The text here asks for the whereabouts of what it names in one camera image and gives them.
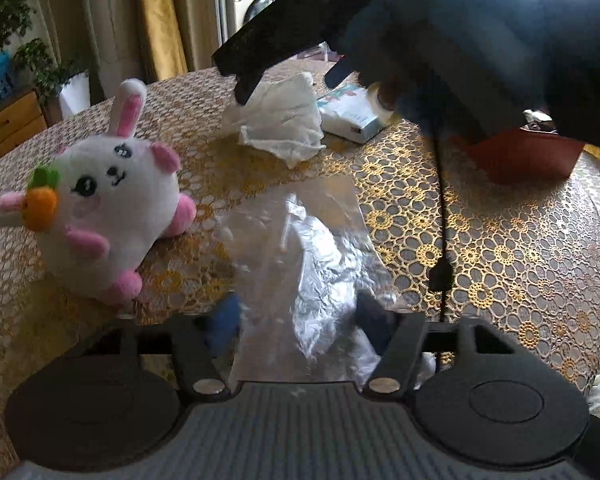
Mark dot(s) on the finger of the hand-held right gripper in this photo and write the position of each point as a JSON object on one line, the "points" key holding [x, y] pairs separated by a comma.
{"points": [[275, 35], [339, 72]]}

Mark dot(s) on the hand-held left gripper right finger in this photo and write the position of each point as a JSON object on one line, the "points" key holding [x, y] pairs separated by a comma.
{"points": [[375, 326]]}

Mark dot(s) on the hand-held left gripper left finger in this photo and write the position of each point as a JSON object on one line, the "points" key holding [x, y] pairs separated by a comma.
{"points": [[222, 324]]}

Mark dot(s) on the white gauze cloth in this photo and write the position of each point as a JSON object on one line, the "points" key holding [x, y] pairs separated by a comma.
{"points": [[280, 120]]}

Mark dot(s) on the clear plastic bag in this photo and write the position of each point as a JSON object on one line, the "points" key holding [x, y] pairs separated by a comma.
{"points": [[305, 270]]}

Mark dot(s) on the red tin box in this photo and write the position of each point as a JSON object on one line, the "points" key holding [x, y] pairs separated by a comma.
{"points": [[525, 157]]}

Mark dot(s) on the person's right forearm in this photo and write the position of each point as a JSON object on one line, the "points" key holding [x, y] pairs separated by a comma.
{"points": [[585, 70]]}

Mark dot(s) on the white washing machine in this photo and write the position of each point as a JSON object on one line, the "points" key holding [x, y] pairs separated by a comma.
{"points": [[247, 10]]}

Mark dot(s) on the white teal tissue pack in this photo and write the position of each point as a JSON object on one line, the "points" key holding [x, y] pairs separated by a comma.
{"points": [[350, 115]]}

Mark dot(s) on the yellow curtain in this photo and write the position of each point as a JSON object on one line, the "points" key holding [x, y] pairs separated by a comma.
{"points": [[162, 20]]}

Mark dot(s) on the white bunny plush toy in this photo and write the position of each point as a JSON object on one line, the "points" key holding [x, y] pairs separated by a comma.
{"points": [[110, 195]]}

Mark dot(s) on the white planter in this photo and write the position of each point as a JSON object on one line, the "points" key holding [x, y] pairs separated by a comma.
{"points": [[76, 95]]}

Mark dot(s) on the green potted plant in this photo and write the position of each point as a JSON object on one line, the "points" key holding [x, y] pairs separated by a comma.
{"points": [[25, 55]]}

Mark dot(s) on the wooden drawer cabinet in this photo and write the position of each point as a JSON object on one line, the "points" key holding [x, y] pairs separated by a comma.
{"points": [[10, 125]]}

